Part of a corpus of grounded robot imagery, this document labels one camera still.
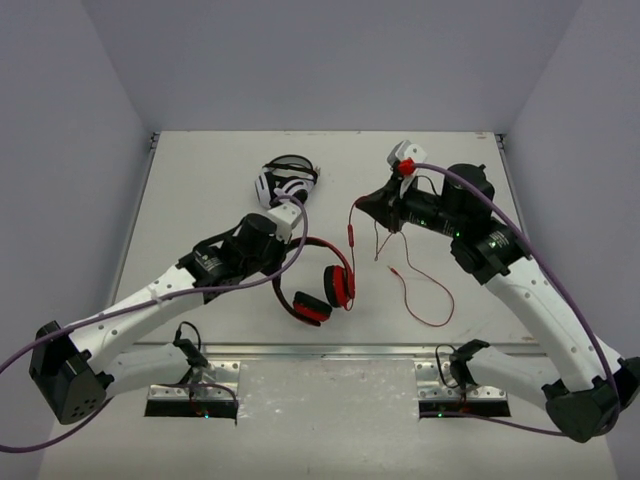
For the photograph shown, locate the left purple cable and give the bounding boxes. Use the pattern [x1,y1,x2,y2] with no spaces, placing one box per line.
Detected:
[0,194,308,453]

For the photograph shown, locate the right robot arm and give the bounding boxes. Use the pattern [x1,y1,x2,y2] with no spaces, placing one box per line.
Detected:
[355,160,639,443]

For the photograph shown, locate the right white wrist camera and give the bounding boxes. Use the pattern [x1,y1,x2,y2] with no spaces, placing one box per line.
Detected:
[387,140,428,199]

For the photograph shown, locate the white black headphones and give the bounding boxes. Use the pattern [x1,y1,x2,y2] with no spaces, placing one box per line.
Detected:
[254,154,320,209]

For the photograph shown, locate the metal base plate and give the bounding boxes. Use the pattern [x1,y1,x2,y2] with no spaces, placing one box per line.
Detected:
[414,358,508,403]
[147,358,242,402]

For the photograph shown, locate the black base cable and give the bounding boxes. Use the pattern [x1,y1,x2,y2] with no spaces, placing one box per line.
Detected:
[172,322,206,366]
[434,342,459,389]

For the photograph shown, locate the red black headphones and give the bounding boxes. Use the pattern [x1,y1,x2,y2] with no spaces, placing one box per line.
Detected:
[272,197,455,329]

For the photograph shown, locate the aluminium mounting rail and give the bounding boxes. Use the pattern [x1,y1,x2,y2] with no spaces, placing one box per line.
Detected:
[134,342,541,358]

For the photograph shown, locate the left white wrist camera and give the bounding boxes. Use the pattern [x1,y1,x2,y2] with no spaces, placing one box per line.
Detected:
[266,201,304,239]

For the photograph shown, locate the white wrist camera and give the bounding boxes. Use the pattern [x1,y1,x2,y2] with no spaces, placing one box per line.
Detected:
[387,140,428,199]
[266,201,304,239]

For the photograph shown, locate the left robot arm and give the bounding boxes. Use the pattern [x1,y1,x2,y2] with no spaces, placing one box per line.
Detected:
[29,198,308,425]

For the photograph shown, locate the left black base cable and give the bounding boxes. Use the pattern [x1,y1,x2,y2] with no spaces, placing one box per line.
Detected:
[172,322,206,366]

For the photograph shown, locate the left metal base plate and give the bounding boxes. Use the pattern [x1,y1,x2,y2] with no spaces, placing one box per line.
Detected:
[147,358,242,402]

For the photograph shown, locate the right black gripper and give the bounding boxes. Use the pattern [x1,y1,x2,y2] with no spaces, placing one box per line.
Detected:
[356,173,464,239]

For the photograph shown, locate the right black base cable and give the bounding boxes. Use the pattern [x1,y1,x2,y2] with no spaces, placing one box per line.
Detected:
[434,342,459,389]

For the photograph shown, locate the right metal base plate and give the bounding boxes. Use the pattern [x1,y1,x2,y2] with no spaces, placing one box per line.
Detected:
[414,358,508,403]

